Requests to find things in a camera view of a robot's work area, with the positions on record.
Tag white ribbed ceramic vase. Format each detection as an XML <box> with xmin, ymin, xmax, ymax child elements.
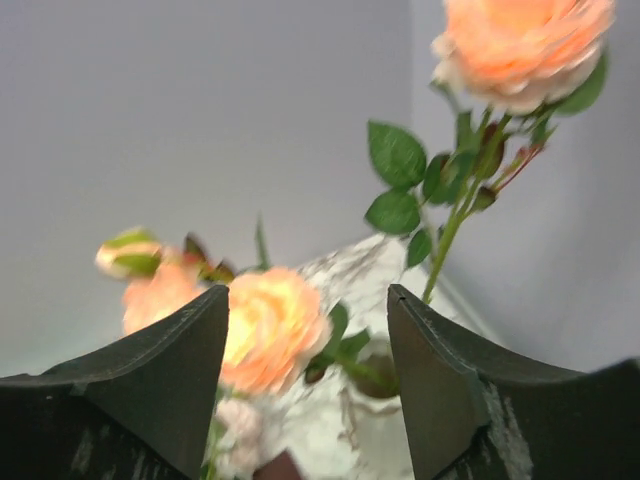
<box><xmin>279</xmin><ymin>339</ymin><xmax>416</xmax><ymax>480</ymax></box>

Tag pink rose stem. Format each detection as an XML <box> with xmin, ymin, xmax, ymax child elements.
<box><xmin>364</xmin><ymin>1</ymin><xmax>616</xmax><ymax>301</ymax></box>
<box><xmin>95</xmin><ymin>227</ymin><xmax>399</xmax><ymax>398</ymax></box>

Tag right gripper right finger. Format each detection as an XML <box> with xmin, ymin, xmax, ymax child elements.
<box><xmin>387</xmin><ymin>284</ymin><xmax>639</xmax><ymax>480</ymax></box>

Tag red paper bouquet wrap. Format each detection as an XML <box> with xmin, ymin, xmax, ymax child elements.
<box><xmin>252</xmin><ymin>450</ymin><xmax>304</xmax><ymax>480</ymax></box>

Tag pink artificial flowers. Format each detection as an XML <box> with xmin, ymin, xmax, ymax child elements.
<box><xmin>200</xmin><ymin>397</ymin><xmax>263</xmax><ymax>480</ymax></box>

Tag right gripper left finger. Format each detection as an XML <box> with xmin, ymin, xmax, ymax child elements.
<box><xmin>1</xmin><ymin>286</ymin><xmax>229</xmax><ymax>479</ymax></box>

